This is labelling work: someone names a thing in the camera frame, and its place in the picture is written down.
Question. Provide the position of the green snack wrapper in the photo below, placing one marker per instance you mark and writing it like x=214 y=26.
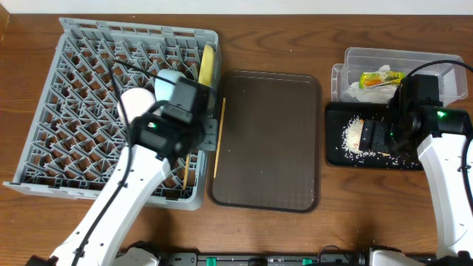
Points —
x=372 y=79

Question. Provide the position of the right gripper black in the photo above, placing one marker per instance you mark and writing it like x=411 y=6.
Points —
x=373 y=136

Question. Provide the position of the light blue bowl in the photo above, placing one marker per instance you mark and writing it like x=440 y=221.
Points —
x=163 y=90

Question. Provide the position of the wooden chopstick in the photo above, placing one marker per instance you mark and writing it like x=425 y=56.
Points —
x=186 y=172
x=219 y=140

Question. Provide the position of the clear plastic bin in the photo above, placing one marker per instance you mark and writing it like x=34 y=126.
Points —
x=452 y=78

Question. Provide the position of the black waste tray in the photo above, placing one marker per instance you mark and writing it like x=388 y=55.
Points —
x=366 y=111

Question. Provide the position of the yellow plate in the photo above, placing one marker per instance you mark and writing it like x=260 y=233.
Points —
x=207 y=66

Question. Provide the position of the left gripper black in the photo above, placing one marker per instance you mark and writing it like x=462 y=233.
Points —
x=211 y=134

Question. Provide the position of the pink white bowl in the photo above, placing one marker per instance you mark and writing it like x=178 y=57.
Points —
x=136 y=102

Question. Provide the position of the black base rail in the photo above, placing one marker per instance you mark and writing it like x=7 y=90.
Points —
x=142 y=253

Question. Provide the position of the brown serving tray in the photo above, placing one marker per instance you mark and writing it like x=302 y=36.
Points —
x=270 y=155

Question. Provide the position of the rice and food scraps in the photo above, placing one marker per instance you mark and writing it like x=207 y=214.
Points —
x=343 y=138

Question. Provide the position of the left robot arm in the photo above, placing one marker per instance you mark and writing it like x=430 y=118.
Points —
x=167 y=130

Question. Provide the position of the grey plastic dishwasher rack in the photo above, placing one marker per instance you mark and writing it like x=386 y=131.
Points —
x=75 y=138

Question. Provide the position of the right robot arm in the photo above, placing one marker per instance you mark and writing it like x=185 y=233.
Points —
x=440 y=139

